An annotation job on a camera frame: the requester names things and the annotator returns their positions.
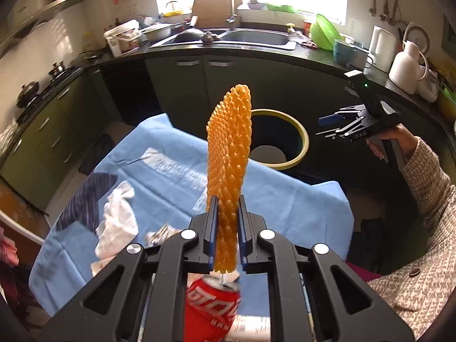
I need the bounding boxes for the right knit-sleeve forearm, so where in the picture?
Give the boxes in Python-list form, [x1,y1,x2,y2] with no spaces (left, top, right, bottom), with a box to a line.
[366,137,456,341]

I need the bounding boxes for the yellow-rimmed trash bin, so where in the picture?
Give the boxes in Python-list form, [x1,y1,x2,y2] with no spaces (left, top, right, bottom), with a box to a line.
[250,109,310,171]

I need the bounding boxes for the stainless steel kitchen sink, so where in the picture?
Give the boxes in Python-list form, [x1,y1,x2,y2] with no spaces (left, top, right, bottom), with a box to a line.
[151,28,297,51]

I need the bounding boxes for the green kitchen cabinets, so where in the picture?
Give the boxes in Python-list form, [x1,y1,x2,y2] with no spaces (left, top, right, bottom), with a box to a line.
[1,56,355,209]

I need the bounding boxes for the person's right hand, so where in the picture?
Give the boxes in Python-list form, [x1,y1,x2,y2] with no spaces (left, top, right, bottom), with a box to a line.
[366,123,419,162]

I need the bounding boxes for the white thermos jug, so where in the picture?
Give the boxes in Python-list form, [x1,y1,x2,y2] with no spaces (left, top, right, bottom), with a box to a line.
[389,41,429,95]

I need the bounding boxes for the teal ceramic mug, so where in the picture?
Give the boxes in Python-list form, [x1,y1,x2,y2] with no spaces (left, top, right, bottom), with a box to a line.
[333,39,357,65]

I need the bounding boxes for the white electric kettle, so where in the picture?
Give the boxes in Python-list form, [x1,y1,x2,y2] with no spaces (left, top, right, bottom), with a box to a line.
[369,26,397,73]

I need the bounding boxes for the blue star-print tablecloth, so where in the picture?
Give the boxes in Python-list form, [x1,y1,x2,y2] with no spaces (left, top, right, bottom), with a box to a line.
[28,114,354,315]

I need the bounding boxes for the red cola can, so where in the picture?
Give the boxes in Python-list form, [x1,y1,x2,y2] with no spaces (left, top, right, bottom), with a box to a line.
[183,275,241,342]

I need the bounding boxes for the green plastic colander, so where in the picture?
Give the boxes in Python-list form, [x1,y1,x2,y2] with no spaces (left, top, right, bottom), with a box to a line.
[310,14,342,51]

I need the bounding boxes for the white crumpled tissue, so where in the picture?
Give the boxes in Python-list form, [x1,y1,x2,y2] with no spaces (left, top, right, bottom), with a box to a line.
[90,181,138,276]

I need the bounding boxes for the white blue milk carton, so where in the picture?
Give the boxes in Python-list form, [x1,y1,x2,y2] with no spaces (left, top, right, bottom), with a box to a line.
[225,315,270,342]

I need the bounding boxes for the chrome sink faucet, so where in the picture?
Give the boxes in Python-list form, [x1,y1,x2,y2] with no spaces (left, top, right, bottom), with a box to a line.
[226,0,239,31]

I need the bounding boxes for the wooden cutting board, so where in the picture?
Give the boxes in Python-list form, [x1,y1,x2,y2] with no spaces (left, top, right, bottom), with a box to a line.
[192,0,232,29]

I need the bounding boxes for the metal bowl by sink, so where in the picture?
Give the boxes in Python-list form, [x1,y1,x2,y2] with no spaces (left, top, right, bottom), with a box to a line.
[141,23,172,42]

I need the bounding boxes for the white plastic container box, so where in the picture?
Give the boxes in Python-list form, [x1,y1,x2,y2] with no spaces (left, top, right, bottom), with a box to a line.
[103,19,141,57]

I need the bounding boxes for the black pot on stove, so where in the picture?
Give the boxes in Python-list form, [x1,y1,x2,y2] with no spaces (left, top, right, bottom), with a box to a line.
[16,81,39,109]

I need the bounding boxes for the range hood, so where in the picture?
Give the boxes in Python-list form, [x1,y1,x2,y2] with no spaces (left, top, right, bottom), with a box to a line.
[1,0,83,55]

